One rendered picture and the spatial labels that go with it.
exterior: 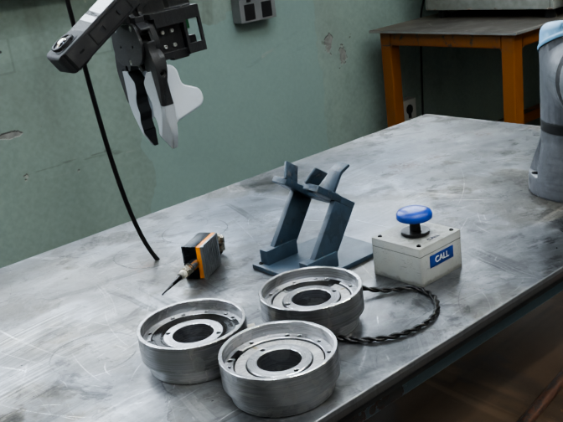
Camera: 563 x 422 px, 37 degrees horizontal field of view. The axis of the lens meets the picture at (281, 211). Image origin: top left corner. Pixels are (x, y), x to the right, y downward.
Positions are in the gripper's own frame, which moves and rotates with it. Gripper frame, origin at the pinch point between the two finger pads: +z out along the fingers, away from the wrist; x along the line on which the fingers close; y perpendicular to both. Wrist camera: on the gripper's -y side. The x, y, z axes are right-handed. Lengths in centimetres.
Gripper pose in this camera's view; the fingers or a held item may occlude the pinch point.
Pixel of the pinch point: (157, 137)
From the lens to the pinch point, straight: 98.1
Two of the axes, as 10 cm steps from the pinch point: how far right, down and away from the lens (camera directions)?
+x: -5.8, -1.4, 8.0
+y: 7.9, -3.3, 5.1
